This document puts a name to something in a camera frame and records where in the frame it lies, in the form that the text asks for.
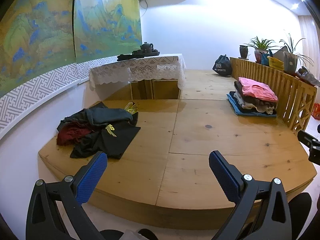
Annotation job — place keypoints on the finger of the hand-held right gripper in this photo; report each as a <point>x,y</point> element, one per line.
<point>315,156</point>
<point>306,137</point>

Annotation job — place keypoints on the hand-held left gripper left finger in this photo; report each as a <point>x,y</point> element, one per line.
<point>91,177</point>

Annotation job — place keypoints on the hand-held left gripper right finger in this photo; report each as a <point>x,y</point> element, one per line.
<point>222,177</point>

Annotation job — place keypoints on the dark grey pants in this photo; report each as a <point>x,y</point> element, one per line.
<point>110,116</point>

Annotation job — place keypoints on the raised wooden platform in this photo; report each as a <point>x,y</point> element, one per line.
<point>200,142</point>

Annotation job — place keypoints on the black shirt with gold print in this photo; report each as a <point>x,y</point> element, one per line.
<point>112,140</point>

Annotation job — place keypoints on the wooden slat fence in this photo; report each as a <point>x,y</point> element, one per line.
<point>287,97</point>

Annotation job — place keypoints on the dark red garment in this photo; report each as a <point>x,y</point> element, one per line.
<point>70,135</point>

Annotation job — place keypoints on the folded beige garment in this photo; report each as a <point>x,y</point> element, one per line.
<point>265,108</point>

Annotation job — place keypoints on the black round seat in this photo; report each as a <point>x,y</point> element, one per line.
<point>301,210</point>

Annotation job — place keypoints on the crumpled multicoloured bundle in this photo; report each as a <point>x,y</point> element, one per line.
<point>307,76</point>

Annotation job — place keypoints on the folded pink shirt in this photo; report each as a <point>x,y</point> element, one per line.
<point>255,90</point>

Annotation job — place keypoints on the folded brown garment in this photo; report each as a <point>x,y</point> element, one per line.
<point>246,100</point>

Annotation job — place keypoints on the potted plant in grey pot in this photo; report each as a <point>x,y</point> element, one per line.
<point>290,63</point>

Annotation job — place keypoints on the folded navy garment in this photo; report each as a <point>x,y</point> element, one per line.
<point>235,102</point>

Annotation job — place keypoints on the yellow plastic basket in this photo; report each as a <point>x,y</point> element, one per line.
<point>276,63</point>

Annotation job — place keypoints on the grey folder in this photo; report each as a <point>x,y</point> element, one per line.
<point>280,53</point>

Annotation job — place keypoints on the teal container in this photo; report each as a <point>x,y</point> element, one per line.
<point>265,58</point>

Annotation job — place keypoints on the potted plant in maroon pot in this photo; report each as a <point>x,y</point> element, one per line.
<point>260,55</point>

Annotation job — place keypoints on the beige curtain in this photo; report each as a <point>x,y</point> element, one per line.
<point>308,37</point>

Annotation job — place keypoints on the dark ceramic vase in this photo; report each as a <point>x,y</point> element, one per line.
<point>244,52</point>

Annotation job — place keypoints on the low wooden table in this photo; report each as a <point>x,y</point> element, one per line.
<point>155,90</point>

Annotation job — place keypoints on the white lace tablecloth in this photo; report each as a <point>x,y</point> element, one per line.
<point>140,67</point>

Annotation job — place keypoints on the dark teapot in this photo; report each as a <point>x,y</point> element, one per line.
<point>147,47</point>

